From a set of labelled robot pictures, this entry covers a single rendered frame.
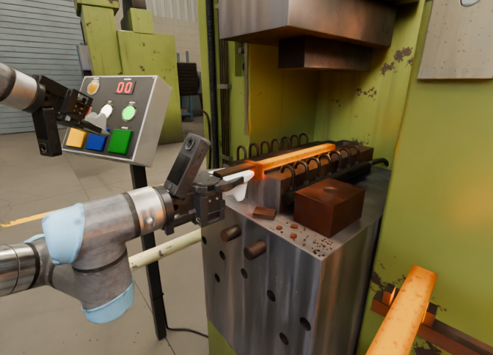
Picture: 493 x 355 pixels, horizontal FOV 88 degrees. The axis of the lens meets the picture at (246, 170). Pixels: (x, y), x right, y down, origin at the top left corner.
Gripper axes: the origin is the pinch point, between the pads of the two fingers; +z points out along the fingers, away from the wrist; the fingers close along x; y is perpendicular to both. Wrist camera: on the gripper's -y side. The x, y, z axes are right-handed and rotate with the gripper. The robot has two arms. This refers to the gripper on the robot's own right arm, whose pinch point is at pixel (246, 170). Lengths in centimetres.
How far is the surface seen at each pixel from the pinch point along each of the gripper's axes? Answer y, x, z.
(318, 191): 2.0, 14.2, 6.4
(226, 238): 12.8, 2.1, -7.3
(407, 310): 7.2, 34.6, -5.0
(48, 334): 100, -95, -47
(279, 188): 2.6, 7.2, 2.6
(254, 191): 5.7, -0.1, 2.6
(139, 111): -9.6, -42.5, -6.6
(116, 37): -88, -463, 113
